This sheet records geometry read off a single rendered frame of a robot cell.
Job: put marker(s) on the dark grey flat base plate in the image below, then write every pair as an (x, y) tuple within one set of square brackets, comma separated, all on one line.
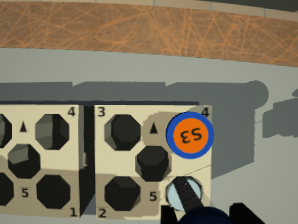
[(91, 208)]

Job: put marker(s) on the grey bench mat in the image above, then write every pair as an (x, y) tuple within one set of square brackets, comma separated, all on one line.
[(254, 155)]

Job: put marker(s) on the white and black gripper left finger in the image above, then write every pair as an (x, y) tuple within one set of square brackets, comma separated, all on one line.
[(168, 215)]

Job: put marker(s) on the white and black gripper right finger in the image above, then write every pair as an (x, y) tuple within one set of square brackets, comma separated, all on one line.
[(241, 214)]

